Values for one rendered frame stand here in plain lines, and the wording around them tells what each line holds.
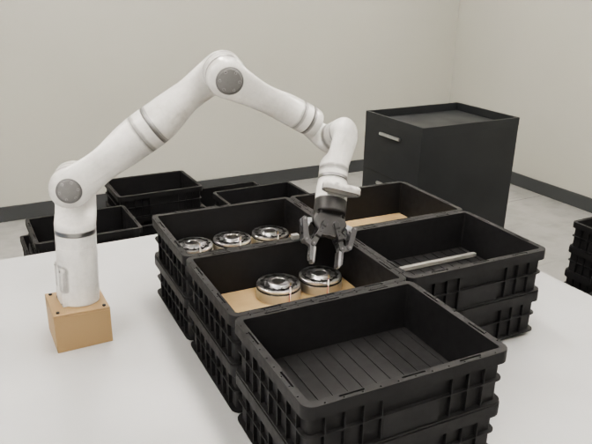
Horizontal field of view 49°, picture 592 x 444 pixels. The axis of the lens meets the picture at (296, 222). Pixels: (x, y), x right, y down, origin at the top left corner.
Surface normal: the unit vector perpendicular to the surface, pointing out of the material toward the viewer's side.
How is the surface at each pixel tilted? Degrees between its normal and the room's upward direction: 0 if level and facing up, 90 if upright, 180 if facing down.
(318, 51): 90
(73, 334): 90
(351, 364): 0
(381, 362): 0
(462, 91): 90
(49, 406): 0
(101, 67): 90
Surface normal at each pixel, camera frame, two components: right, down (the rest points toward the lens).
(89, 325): 0.48, 0.32
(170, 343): 0.02, -0.93
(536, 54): -0.88, 0.15
